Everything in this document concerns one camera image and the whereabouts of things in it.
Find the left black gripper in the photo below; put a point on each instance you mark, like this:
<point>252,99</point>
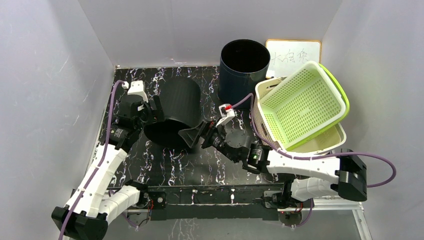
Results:
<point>156,114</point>

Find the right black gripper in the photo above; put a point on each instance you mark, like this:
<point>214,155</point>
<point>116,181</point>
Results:
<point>192,136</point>

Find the large black plastic bucket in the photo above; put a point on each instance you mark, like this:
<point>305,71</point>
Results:
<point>180,99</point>

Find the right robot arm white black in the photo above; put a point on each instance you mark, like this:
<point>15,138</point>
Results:
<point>344,176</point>

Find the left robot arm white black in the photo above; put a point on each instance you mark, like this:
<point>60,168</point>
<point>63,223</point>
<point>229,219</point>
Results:
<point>90,210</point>

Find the dark blue cylindrical bin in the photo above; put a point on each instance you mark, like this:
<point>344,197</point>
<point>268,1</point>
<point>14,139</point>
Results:
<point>243,64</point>

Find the green perforated plastic basket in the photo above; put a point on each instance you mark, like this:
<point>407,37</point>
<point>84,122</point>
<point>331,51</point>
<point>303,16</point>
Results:
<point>303,105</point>

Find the small whiteboard with writing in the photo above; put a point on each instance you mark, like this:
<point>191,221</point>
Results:
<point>286,56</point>

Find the beige perforated plastic basket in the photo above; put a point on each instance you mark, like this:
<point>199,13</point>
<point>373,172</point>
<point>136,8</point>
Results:
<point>322,144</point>

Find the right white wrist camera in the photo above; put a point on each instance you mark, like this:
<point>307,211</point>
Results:
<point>227,114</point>

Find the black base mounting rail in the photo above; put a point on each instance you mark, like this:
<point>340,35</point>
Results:
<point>260,201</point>

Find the aluminium frame rail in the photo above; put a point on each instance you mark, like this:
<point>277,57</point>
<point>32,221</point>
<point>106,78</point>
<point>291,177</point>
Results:
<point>331,219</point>

